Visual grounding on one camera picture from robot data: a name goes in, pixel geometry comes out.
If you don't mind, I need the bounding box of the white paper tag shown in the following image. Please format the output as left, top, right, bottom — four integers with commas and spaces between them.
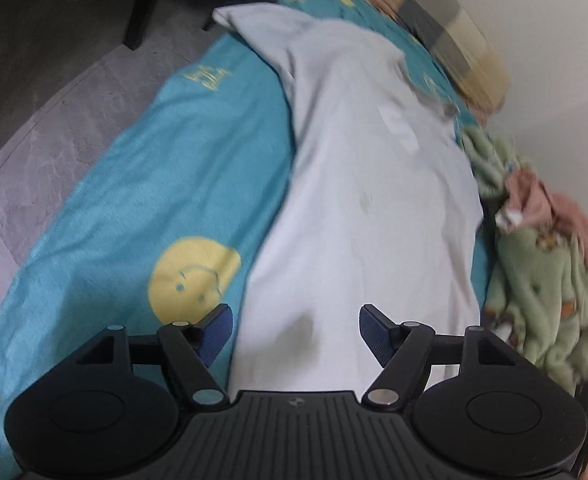
495, 207, 523, 233

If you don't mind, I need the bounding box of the white t-shirt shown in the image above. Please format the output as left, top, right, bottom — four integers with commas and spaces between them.
216, 4, 483, 393

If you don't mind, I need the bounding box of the pink fuzzy garment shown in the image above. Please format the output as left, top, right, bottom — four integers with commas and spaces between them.
500, 168, 588, 269

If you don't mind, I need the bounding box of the green fleece cartoon blanket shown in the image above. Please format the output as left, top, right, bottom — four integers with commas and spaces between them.
460, 126, 588, 393

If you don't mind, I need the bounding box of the teal smiley bed sheet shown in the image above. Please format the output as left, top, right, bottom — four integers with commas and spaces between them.
0, 0, 472, 479

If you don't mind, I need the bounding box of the checkered beige grey pillow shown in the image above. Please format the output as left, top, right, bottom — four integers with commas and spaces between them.
367, 0, 510, 125

